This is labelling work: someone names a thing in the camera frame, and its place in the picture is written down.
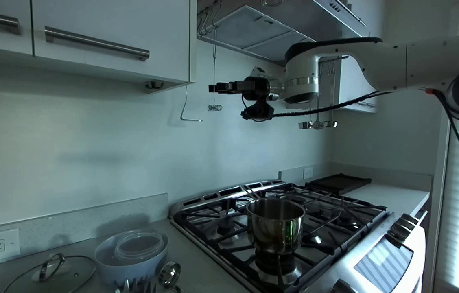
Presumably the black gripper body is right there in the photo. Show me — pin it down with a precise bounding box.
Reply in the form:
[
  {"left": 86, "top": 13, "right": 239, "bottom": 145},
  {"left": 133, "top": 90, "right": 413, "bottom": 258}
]
[{"left": 240, "top": 75, "right": 271, "bottom": 103}]

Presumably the silver frother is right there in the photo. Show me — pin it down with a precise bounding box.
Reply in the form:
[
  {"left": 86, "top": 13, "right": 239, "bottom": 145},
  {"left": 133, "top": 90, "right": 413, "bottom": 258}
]
[{"left": 206, "top": 43, "right": 224, "bottom": 114}]

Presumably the silver steel pot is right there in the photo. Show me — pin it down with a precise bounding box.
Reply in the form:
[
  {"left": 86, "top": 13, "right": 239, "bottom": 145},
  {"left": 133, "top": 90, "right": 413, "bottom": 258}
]
[{"left": 244, "top": 186, "right": 307, "bottom": 258}]

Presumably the glass pot lid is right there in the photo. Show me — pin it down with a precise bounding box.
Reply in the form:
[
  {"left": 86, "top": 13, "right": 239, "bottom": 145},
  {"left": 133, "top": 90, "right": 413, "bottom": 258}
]
[{"left": 1, "top": 251, "right": 99, "bottom": 293}]

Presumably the steel range hood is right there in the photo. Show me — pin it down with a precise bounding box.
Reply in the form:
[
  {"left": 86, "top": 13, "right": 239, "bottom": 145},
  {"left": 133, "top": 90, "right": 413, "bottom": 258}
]
[{"left": 195, "top": 0, "right": 374, "bottom": 66}]

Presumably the small under-cabinet fixture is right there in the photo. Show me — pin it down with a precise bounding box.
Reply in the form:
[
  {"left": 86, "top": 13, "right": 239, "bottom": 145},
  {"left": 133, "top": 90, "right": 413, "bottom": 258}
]
[{"left": 143, "top": 79, "right": 167, "bottom": 93}]

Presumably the hanging silver utensil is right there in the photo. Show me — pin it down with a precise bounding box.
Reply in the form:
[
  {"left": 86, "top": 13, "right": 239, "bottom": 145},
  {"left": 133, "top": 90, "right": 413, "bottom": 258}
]
[{"left": 299, "top": 119, "right": 340, "bottom": 132}]

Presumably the black rectangular tray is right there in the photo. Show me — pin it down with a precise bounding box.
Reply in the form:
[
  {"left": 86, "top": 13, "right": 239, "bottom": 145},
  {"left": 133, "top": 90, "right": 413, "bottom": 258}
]
[{"left": 304, "top": 171, "right": 372, "bottom": 197}]

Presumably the wide white cabinet door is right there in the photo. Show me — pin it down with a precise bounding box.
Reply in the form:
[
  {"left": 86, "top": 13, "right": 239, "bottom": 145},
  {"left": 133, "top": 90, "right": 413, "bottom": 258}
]
[{"left": 30, "top": 0, "right": 193, "bottom": 85}]

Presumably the black cast iron grate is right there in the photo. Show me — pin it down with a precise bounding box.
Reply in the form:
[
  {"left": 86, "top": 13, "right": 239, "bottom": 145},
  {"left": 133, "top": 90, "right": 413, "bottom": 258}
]
[{"left": 177, "top": 181, "right": 389, "bottom": 292}]

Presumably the round steel measuring cup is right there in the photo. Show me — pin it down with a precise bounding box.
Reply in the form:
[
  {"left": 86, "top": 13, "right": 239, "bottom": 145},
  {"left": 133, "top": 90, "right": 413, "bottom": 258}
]
[{"left": 156, "top": 261, "right": 183, "bottom": 290}]

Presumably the light blue bowl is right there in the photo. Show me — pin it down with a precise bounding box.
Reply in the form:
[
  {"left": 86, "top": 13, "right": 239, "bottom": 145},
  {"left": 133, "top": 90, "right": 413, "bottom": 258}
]
[{"left": 92, "top": 227, "right": 169, "bottom": 289}]

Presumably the silver metal utensil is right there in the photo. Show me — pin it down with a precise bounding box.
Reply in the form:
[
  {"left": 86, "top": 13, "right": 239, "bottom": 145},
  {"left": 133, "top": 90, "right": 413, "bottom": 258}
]
[{"left": 113, "top": 276, "right": 159, "bottom": 293}]

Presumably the stainless steel gas range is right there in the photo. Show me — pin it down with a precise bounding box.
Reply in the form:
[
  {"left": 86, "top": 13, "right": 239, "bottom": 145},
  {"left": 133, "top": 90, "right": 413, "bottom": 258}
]
[{"left": 167, "top": 178, "right": 431, "bottom": 293}]

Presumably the narrow white cabinet door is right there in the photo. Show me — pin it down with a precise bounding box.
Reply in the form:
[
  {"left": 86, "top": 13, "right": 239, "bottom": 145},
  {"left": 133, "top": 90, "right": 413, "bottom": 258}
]
[{"left": 0, "top": 0, "right": 34, "bottom": 57}]

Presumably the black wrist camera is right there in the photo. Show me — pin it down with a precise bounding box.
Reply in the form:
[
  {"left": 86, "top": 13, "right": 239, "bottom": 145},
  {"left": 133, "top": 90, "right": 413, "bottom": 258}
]
[{"left": 239, "top": 98, "right": 276, "bottom": 123}]

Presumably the bent wall hook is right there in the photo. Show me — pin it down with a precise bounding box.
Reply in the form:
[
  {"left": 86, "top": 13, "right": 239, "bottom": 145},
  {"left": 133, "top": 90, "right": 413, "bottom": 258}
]
[{"left": 177, "top": 93, "right": 205, "bottom": 127}]

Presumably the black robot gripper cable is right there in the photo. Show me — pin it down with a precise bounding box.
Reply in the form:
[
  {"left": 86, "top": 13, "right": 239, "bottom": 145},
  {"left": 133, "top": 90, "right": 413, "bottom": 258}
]
[{"left": 268, "top": 87, "right": 459, "bottom": 162}]

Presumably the white upper wall cabinet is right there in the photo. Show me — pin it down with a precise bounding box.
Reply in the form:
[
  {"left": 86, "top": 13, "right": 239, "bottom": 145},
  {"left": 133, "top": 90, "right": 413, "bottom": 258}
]
[{"left": 317, "top": 54, "right": 379, "bottom": 114}]

